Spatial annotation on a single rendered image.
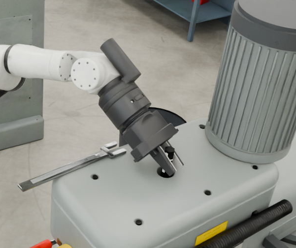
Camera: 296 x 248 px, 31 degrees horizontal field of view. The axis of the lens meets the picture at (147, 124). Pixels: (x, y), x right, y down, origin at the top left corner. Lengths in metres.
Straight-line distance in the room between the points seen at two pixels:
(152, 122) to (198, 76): 4.38
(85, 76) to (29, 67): 0.16
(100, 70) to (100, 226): 0.30
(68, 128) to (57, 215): 3.37
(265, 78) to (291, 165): 0.43
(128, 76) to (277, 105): 0.31
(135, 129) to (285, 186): 0.49
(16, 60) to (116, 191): 0.36
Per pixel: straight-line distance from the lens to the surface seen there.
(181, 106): 4.89
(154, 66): 5.48
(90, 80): 1.05
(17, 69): 1.18
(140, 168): 1.10
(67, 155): 4.13
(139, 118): 1.05
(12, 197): 3.79
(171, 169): 1.06
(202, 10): 6.44
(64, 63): 1.14
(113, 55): 1.07
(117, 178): 1.06
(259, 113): 1.10
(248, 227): 1.15
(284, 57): 1.05
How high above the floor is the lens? 2.58
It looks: 34 degrees down
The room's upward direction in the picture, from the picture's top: 9 degrees clockwise
